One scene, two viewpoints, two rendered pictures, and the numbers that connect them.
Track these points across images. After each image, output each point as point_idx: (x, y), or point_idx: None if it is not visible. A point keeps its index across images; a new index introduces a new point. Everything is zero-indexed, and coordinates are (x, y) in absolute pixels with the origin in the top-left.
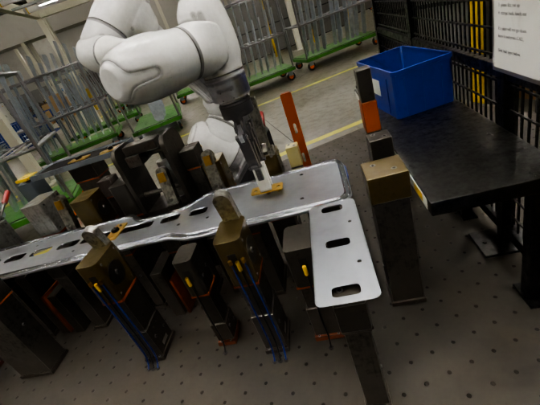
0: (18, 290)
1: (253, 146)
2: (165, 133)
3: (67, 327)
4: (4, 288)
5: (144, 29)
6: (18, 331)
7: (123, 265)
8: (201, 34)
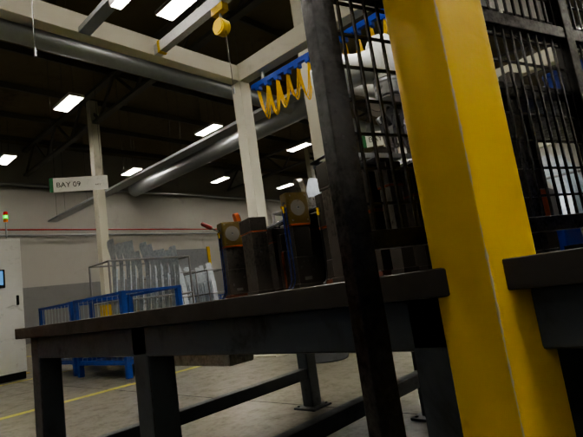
0: (276, 245)
1: (393, 130)
2: (383, 147)
3: (285, 283)
4: (264, 225)
5: None
6: (256, 252)
7: (304, 208)
8: (365, 54)
